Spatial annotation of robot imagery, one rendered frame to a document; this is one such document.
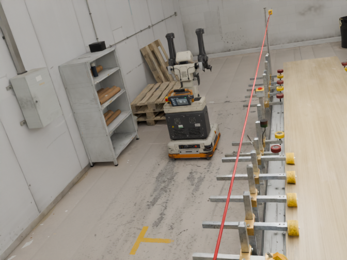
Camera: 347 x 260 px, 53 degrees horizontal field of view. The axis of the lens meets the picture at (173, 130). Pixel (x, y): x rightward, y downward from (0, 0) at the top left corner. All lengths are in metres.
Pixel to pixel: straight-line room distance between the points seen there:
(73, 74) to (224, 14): 6.46
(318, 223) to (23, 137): 3.25
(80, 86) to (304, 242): 3.62
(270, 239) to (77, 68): 3.31
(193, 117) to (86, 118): 1.50
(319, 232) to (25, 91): 3.22
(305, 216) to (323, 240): 0.20
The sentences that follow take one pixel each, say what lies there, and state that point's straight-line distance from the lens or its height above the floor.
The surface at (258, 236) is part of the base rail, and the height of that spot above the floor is 0.70.
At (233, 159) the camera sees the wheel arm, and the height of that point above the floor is 0.95.
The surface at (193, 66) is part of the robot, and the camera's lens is 4.68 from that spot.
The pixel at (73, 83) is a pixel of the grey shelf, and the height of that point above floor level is 1.29.
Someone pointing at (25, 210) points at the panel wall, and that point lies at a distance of 4.31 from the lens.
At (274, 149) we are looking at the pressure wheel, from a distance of 2.84.
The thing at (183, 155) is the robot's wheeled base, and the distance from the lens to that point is 4.72.
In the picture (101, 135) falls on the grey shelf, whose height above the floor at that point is 0.51.
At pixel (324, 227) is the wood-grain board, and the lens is 2.08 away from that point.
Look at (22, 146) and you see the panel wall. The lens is 4.26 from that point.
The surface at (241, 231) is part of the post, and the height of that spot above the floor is 1.10.
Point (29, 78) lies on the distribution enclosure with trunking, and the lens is 4.09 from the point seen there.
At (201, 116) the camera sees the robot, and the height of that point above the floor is 0.61.
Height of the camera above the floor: 2.23
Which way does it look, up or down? 22 degrees down
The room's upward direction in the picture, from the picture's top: 12 degrees counter-clockwise
